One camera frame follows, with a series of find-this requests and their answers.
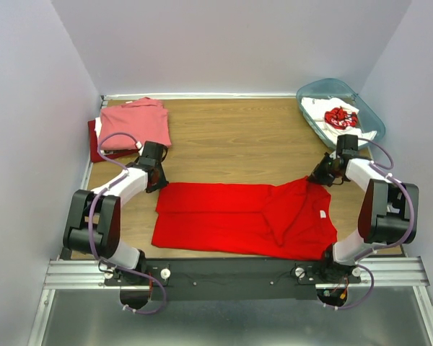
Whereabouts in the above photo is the bright red t-shirt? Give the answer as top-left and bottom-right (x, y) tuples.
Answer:
(152, 178), (337, 261)

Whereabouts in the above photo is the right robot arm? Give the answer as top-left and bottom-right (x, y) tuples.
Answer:
(307, 135), (419, 283)

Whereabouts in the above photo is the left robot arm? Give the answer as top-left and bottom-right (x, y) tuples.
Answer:
(63, 141), (168, 285)

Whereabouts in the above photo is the folded pink t-shirt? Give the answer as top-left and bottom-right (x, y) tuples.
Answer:
(99, 97), (172, 151)

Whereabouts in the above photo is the white printed t-shirt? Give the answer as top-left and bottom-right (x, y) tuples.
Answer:
(301, 97), (377, 144)

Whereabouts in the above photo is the folded dark red t-shirt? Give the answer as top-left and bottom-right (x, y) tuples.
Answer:
(87, 117), (138, 163)

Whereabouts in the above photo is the clear blue plastic bin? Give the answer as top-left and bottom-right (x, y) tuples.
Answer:
(296, 79), (385, 150)

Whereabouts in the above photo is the folded white t-shirt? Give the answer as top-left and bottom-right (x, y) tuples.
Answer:
(95, 117), (123, 156)

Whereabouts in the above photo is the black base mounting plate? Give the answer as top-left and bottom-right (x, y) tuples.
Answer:
(106, 257), (361, 301)

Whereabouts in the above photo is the aluminium extrusion rail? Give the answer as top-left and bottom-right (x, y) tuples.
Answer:
(43, 256), (429, 290)

